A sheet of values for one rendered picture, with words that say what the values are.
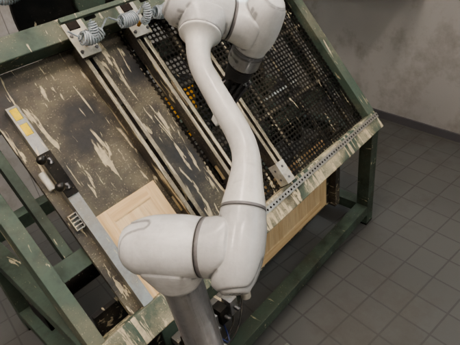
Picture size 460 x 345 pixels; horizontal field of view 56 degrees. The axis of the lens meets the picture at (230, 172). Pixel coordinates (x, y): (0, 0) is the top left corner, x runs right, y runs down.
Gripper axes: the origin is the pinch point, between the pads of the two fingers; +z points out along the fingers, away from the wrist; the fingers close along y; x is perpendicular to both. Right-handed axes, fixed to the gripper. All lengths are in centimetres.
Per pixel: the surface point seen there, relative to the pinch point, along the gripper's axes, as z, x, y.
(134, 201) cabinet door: 70, -16, 8
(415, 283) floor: 118, 78, -154
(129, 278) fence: 78, 12, 22
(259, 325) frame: 137, 49, -51
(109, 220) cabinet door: 71, -12, 21
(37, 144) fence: 56, -46, 38
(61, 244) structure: 78, -12, 40
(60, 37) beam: 36, -84, 16
